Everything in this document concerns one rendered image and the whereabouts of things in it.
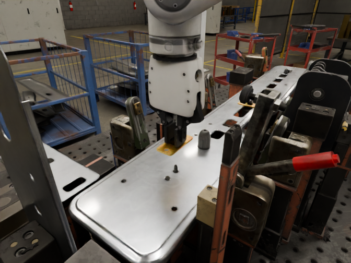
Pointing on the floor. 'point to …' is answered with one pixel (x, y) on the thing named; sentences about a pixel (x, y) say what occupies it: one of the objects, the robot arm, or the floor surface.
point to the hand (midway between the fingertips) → (175, 133)
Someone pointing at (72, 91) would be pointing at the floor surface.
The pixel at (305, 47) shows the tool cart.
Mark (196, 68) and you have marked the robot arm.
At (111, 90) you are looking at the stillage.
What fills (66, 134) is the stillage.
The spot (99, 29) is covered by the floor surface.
